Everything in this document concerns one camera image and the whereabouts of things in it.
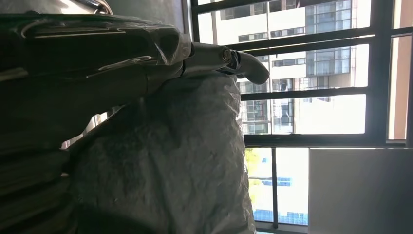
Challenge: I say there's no grey courier package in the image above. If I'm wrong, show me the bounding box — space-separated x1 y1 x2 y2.
61 72 258 234

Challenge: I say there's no dark balcony railing post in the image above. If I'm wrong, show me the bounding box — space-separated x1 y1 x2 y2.
271 148 279 229

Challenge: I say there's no black window frame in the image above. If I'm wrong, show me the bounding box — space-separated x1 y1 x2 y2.
189 0 413 149

